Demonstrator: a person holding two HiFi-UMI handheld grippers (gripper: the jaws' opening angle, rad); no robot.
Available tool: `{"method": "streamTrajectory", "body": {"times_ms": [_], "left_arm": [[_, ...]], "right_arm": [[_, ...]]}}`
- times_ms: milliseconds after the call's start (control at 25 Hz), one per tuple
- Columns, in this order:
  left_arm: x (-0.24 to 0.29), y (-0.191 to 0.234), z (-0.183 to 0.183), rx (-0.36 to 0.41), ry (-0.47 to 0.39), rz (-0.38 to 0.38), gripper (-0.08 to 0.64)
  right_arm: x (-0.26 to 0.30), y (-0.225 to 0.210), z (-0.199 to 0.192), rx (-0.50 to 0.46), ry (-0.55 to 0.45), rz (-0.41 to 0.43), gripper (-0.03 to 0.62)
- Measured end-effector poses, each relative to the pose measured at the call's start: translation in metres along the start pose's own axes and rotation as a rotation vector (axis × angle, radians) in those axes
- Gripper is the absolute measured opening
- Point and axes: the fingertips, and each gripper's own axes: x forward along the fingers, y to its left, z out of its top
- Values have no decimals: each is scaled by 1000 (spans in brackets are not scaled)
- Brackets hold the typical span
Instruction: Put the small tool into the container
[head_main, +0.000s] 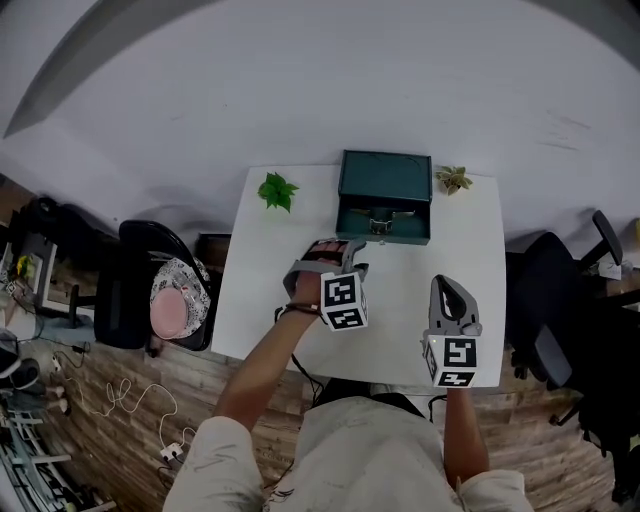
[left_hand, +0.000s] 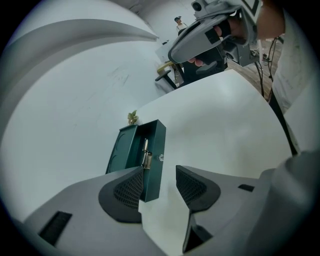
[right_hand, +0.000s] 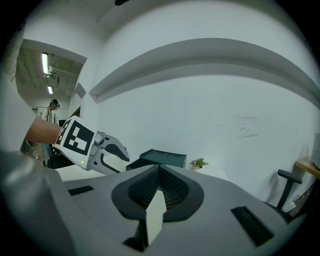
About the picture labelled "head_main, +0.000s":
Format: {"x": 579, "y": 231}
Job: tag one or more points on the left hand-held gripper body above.
{"x": 342, "y": 300}

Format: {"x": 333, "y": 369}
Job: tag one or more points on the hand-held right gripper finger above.
{"x": 436, "y": 315}
{"x": 470, "y": 317}

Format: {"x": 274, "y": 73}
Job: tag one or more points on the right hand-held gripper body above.
{"x": 457, "y": 357}

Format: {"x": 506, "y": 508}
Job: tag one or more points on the brass clasp tool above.
{"x": 380, "y": 226}

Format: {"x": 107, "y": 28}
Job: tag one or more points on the dark green metal box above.
{"x": 382, "y": 172}

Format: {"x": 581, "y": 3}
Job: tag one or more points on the person's left forearm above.
{"x": 260, "y": 370}

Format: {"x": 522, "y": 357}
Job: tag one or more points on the person's right forearm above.
{"x": 465, "y": 435}

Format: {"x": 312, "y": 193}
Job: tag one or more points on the person's left hand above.
{"x": 307, "y": 287}

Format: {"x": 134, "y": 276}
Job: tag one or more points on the black office chair grey armrests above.
{"x": 540, "y": 270}

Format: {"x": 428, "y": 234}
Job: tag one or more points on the person's black shorts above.
{"x": 350, "y": 387}

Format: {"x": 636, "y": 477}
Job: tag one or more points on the green potted plant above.
{"x": 276, "y": 190}

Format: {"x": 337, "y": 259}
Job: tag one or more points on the pale variegated potted plant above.
{"x": 452, "y": 179}

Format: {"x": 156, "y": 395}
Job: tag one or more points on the person's beige shirt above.
{"x": 360, "y": 455}

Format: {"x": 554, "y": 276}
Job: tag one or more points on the black mesh office chair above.
{"x": 615, "y": 360}

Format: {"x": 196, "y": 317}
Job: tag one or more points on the floral seat cushion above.
{"x": 170, "y": 272}

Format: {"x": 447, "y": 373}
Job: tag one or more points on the pink round cushion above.
{"x": 167, "y": 315}

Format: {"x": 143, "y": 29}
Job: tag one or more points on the yellow wooden board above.
{"x": 637, "y": 229}

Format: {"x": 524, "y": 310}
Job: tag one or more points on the black folding chair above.
{"x": 145, "y": 235}

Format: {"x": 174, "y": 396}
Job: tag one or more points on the black high-back office chair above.
{"x": 117, "y": 310}

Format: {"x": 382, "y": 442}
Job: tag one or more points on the white power strip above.
{"x": 171, "y": 452}

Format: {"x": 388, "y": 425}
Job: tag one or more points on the white side desk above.
{"x": 50, "y": 280}

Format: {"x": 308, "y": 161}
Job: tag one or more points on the yellow desk item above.
{"x": 25, "y": 264}

